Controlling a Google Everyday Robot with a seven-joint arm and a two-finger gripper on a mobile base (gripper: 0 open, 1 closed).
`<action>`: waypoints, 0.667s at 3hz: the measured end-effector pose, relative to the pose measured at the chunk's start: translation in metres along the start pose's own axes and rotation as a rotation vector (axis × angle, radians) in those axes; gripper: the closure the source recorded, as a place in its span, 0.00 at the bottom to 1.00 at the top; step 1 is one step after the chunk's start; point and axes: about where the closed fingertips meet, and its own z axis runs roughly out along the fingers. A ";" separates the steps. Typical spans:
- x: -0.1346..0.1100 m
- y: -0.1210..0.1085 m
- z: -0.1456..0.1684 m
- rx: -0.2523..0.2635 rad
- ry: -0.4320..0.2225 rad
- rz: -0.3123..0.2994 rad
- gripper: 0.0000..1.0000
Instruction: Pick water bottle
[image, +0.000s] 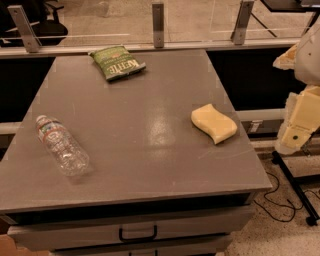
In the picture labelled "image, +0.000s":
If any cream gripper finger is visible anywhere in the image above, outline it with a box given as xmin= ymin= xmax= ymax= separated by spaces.
xmin=275 ymin=85 xmax=320 ymax=155
xmin=273 ymin=45 xmax=297 ymax=70

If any clear plastic water bottle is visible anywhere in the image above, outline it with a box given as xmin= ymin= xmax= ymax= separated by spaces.
xmin=36 ymin=115 xmax=89 ymax=177

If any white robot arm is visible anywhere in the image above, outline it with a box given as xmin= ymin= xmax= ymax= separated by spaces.
xmin=273 ymin=24 xmax=320 ymax=155

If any dark background table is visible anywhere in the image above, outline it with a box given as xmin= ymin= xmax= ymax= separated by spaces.
xmin=250 ymin=0 xmax=320 ymax=38

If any black floor stand base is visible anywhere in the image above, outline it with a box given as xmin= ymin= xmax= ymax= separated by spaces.
xmin=272 ymin=151 xmax=320 ymax=226

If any yellow sponge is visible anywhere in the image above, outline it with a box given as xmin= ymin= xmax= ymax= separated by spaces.
xmin=191 ymin=104 xmax=238 ymax=144

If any grey drawer cabinet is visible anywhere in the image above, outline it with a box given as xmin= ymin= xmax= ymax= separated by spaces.
xmin=0 ymin=50 xmax=271 ymax=256

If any green Kettle chips bag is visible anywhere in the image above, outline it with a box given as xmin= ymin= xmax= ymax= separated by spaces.
xmin=89 ymin=46 xmax=146 ymax=82

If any black office chair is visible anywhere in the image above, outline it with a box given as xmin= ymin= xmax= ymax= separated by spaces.
xmin=0 ymin=0 xmax=68 ymax=47

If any right metal railing post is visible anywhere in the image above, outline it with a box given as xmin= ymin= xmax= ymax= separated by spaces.
xmin=231 ymin=0 xmax=254 ymax=45

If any metal railing post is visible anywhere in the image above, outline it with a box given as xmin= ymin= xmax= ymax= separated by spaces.
xmin=231 ymin=0 xmax=254 ymax=45
xmin=152 ymin=2 xmax=164 ymax=48
xmin=8 ymin=5 xmax=41 ymax=53

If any black floor cable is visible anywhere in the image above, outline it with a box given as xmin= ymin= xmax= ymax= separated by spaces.
xmin=253 ymin=171 xmax=320 ymax=223

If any middle metal railing post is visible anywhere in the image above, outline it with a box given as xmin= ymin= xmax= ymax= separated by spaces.
xmin=152 ymin=2 xmax=164 ymax=48

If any black drawer handle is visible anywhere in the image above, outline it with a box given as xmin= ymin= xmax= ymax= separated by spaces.
xmin=118 ymin=225 xmax=158 ymax=243

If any left metal railing post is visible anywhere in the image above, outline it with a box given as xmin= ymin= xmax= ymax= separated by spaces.
xmin=8 ymin=5 xmax=41 ymax=53

